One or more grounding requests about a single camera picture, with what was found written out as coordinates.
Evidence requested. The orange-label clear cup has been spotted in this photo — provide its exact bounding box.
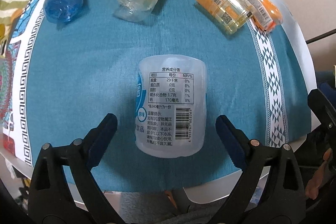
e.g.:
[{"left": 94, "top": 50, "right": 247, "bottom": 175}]
[{"left": 196, "top": 0, "right": 256, "bottom": 35}]

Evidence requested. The black cable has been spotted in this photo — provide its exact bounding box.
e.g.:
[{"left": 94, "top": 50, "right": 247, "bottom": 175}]
[{"left": 305, "top": 28, "right": 336, "bottom": 44}]

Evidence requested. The white translucent cup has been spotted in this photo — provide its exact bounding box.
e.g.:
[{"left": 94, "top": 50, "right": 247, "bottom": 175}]
[{"left": 134, "top": 55, "right": 207, "bottom": 159}]

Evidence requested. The orange white wrapped cup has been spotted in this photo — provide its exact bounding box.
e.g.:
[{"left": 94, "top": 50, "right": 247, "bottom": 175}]
[{"left": 247, "top": 0, "right": 283, "bottom": 32}]

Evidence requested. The teal patterned tablecloth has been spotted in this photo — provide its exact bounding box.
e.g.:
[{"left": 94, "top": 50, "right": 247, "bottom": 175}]
[{"left": 1, "top": 0, "right": 313, "bottom": 192}]

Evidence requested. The right hand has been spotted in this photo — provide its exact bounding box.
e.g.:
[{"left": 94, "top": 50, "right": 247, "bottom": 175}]
[{"left": 305, "top": 148, "right": 333, "bottom": 200}]

